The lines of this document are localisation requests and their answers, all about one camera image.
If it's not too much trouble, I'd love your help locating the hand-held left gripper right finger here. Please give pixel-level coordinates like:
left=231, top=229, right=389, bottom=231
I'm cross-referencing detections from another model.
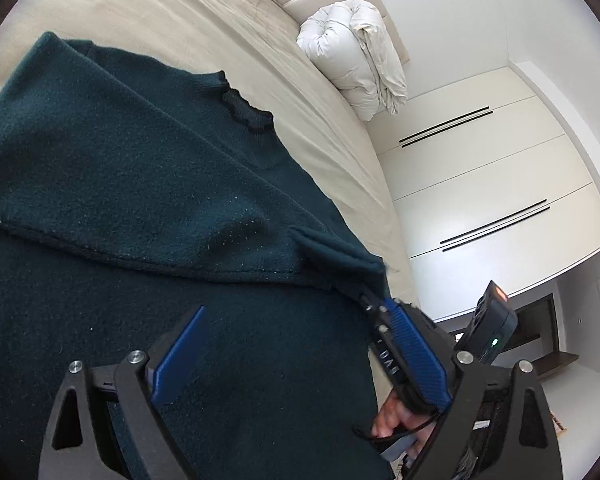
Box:
left=389, top=299, right=567, bottom=480

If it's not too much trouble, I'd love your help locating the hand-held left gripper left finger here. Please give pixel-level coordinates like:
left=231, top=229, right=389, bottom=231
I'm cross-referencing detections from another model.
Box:
left=37, top=304, right=209, bottom=480

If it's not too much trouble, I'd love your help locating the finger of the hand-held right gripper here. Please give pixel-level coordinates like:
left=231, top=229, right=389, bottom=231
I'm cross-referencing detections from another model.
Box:
left=355, top=282, right=397, bottom=346

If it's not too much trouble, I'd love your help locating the dark green knit sweater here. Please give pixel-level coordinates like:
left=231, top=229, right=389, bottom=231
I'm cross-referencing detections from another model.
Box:
left=0, top=31, right=396, bottom=480

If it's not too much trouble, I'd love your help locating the person's right hand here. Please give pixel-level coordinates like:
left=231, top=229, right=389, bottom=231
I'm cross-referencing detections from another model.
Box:
left=371, top=392, right=417, bottom=441

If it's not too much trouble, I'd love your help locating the dark wooden shelf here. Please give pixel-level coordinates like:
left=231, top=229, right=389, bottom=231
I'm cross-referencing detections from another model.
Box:
left=534, top=351, right=580, bottom=380

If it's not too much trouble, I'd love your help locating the white wardrobe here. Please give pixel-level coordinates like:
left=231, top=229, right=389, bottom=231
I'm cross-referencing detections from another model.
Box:
left=365, top=61, right=600, bottom=322

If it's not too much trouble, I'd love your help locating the white folded duvet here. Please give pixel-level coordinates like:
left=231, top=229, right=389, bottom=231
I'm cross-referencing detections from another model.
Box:
left=296, top=0, right=409, bottom=122

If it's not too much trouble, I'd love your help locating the beige bed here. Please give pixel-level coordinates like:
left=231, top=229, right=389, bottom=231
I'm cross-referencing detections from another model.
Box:
left=0, top=0, right=423, bottom=406

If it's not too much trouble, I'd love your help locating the dark wall niche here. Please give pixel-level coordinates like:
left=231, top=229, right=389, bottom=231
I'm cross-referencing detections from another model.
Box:
left=505, top=294, right=559, bottom=357

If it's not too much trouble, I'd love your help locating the black wardrobe handle bar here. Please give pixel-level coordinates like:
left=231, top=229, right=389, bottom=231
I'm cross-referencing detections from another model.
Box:
left=398, top=106, right=490, bottom=143
left=401, top=111, right=495, bottom=149
left=441, top=205, right=552, bottom=252
left=439, top=199, right=548, bottom=246

